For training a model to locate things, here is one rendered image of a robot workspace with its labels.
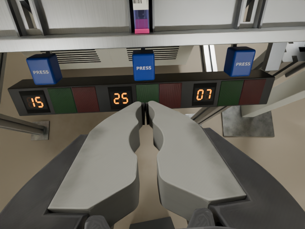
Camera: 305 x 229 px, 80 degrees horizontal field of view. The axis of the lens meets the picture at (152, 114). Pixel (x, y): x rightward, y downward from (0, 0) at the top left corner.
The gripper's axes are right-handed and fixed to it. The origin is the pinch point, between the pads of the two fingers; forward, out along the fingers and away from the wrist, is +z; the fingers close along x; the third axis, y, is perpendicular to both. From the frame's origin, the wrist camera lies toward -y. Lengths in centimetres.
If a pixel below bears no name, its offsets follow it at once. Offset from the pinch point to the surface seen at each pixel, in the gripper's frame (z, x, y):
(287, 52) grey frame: 16.7, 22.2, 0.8
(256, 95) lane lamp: 10.7, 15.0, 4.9
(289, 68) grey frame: 17.3, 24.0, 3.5
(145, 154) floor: 54, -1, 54
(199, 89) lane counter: 10.8, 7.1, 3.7
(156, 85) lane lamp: 10.8, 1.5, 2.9
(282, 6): 9.8, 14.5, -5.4
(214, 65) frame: 50, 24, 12
